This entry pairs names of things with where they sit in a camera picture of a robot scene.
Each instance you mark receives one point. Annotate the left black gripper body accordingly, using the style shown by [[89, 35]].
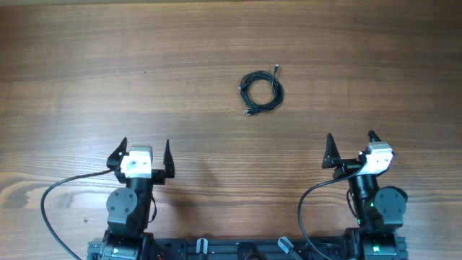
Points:
[[157, 178]]

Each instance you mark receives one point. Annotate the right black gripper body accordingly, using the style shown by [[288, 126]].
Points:
[[346, 166]]

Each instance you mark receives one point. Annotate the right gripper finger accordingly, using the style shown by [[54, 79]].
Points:
[[373, 137], [331, 157]]

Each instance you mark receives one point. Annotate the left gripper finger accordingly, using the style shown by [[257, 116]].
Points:
[[168, 162], [115, 158]]

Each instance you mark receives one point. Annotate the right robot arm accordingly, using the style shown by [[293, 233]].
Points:
[[378, 210]]

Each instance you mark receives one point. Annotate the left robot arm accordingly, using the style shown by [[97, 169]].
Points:
[[129, 207]]

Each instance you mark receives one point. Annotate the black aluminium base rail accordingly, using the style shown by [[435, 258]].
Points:
[[339, 247]]

